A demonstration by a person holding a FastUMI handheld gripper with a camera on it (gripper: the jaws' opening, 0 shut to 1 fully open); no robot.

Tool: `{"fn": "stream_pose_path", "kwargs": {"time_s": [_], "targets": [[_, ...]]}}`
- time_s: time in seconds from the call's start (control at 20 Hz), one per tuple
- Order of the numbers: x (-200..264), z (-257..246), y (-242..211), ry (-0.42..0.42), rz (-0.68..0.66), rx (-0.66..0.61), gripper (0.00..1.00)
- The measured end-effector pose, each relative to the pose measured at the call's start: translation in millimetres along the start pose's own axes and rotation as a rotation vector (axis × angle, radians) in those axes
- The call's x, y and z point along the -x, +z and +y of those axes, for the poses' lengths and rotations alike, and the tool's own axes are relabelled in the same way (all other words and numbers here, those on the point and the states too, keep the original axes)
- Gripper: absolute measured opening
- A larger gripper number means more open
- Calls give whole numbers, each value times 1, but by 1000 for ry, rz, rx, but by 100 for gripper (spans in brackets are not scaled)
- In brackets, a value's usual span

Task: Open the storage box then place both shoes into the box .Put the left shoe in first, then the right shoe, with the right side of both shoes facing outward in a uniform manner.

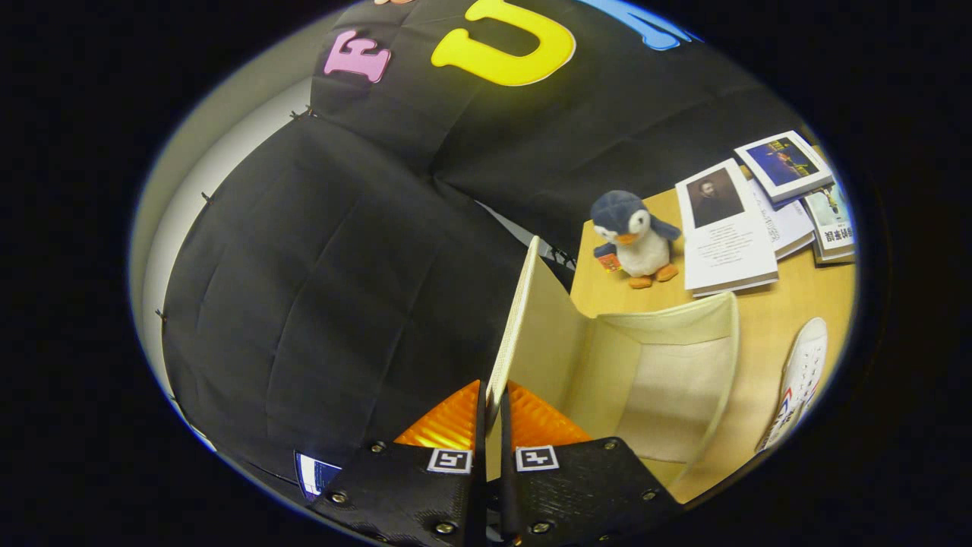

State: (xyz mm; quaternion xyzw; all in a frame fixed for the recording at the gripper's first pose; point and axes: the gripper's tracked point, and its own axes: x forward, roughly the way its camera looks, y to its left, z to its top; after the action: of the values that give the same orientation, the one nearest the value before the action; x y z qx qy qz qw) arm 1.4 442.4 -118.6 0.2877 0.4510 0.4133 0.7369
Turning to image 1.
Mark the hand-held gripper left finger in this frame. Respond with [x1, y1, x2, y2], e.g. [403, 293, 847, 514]
[308, 380, 487, 547]

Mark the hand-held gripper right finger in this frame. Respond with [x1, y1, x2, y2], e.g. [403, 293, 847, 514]
[497, 380, 684, 547]

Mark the beige fabric storage box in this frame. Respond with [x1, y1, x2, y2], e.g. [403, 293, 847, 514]
[486, 236, 741, 506]

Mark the white canvas shoe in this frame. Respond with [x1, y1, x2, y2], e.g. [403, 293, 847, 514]
[756, 317, 828, 454]

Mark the computer monitor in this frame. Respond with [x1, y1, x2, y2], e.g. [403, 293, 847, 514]
[295, 451, 342, 500]

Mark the penguin plush toy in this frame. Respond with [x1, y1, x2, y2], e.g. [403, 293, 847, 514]
[590, 190, 683, 290]

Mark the portrait cover book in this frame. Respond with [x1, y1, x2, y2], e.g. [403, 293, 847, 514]
[675, 158, 780, 298]

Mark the plain white book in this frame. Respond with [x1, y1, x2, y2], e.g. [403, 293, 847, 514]
[748, 179, 816, 261]

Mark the pale blue cover book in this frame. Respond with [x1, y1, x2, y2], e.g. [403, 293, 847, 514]
[803, 182, 857, 265]

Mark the blue night photo book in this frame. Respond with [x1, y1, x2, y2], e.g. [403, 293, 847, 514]
[734, 130, 834, 203]

